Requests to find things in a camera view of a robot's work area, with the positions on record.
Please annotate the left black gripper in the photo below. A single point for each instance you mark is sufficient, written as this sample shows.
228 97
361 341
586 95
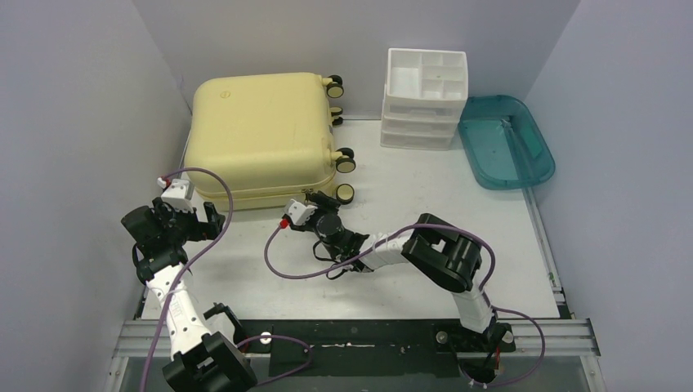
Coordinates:
203 230

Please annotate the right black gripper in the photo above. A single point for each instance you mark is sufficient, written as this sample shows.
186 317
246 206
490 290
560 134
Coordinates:
316 203

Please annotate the yellow hard-shell suitcase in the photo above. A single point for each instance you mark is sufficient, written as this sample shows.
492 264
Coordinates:
257 141

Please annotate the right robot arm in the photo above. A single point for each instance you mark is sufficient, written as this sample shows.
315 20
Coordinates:
447 256

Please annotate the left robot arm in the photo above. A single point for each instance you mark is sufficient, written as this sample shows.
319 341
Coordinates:
201 360

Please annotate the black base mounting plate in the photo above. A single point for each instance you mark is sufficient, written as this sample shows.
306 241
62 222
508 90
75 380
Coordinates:
371 347

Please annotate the white plastic drawer organizer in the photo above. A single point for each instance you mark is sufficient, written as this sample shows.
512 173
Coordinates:
423 98

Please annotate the teal transparent plastic tray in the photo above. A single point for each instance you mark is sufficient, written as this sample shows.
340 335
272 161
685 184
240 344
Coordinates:
503 143

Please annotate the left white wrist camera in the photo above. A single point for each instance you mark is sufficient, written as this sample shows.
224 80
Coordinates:
177 194

